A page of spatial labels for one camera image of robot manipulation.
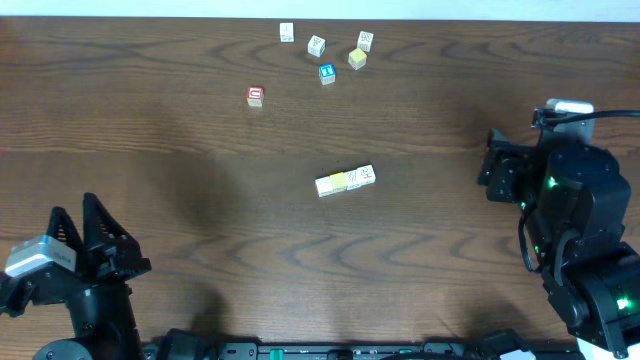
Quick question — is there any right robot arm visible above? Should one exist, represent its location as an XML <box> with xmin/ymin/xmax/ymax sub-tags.
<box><xmin>478</xmin><ymin>129</ymin><xmax>639</xmax><ymax>359</ymax></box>

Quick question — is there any white block tilted top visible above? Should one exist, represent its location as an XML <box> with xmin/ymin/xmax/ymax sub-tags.
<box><xmin>307</xmin><ymin>35</ymin><xmax>326</xmax><ymax>58</ymax></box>

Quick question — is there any blue letter block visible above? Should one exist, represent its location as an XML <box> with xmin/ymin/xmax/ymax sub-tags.
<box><xmin>319</xmin><ymin>64</ymin><xmax>336</xmax><ymax>85</ymax></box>

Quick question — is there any yellow-top block near centre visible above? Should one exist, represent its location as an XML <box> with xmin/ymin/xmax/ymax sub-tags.
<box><xmin>348</xmin><ymin>48</ymin><xmax>368</xmax><ymax>70</ymax></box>

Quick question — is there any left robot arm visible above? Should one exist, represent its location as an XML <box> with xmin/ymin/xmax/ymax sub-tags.
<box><xmin>1</xmin><ymin>192</ymin><xmax>151</xmax><ymax>359</ymax></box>

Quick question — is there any white block with pattern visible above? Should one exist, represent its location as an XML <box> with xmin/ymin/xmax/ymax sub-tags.
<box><xmin>344</xmin><ymin>169</ymin><xmax>362</xmax><ymax>191</ymax></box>

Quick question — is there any yellow block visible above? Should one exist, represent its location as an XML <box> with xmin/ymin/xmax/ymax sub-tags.
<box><xmin>329</xmin><ymin>172</ymin><xmax>348</xmax><ymax>193</ymax></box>

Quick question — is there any plain white block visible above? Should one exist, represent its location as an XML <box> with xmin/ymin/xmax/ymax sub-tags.
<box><xmin>315</xmin><ymin>176</ymin><xmax>334</xmax><ymax>197</ymax></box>

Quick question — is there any white block top left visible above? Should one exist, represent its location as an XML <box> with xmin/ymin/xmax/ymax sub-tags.
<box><xmin>279</xmin><ymin>22</ymin><xmax>295</xmax><ymax>43</ymax></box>

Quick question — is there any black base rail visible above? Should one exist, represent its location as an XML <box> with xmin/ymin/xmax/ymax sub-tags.
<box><xmin>142</xmin><ymin>329</ymin><xmax>585</xmax><ymax>360</ymax></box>

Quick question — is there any red letter block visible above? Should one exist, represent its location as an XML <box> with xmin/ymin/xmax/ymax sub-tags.
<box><xmin>246</xmin><ymin>86</ymin><xmax>265</xmax><ymax>107</ymax></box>

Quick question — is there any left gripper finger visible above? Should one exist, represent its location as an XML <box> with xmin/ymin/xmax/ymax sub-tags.
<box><xmin>46</xmin><ymin>207</ymin><xmax>83</xmax><ymax>250</ymax></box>
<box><xmin>83</xmin><ymin>192</ymin><xmax>138</xmax><ymax>255</ymax></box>

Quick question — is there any white patterned block top right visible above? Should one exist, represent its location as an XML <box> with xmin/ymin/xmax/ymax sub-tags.
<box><xmin>357</xmin><ymin>31</ymin><xmax>374</xmax><ymax>53</ymax></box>

